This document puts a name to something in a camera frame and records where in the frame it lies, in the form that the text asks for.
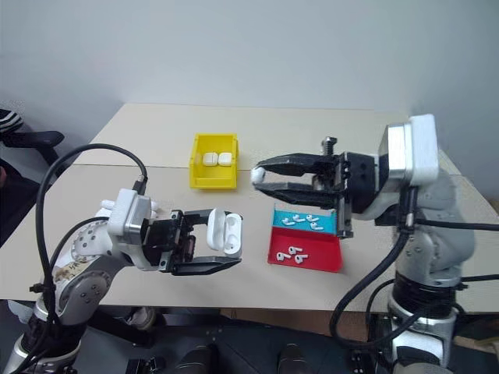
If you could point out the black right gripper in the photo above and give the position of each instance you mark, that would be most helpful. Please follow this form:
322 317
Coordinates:
358 179

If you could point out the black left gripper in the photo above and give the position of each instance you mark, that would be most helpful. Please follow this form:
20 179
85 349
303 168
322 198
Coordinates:
167 237

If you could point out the white earbud case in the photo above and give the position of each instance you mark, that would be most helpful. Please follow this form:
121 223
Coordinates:
210 159
225 159
228 233

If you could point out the white earbud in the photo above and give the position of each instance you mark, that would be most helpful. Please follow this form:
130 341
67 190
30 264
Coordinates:
257 176
316 226
298 218
311 218
287 223
291 250
300 258
280 256

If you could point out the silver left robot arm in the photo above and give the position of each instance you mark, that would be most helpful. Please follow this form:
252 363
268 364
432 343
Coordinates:
78 288

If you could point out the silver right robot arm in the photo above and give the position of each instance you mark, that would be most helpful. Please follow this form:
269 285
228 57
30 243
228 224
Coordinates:
436 218

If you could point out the yellow plastic bin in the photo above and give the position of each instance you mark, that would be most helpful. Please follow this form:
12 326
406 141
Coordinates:
199 171

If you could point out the closed white earbud case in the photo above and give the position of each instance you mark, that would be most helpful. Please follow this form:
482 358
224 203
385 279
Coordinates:
225 159
210 159

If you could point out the teal plastic tray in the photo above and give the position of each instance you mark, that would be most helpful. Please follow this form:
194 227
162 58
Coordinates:
278 216

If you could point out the red plastic tray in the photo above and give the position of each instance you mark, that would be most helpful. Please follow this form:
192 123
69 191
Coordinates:
319 253

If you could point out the white shoe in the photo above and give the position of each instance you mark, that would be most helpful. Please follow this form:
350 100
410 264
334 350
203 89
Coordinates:
142 317

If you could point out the dark rounded shape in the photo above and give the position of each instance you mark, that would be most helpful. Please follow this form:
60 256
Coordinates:
294 360
197 360

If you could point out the black office chair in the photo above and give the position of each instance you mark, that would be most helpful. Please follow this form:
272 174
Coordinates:
35 138

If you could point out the person in striped sleeve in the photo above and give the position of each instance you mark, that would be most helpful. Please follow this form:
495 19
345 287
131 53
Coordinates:
9 121

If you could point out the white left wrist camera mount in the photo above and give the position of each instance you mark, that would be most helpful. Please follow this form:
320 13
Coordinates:
126 212

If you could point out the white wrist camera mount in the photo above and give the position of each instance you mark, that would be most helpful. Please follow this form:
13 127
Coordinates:
413 152
126 212

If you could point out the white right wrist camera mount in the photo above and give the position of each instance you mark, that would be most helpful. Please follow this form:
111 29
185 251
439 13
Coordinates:
413 152

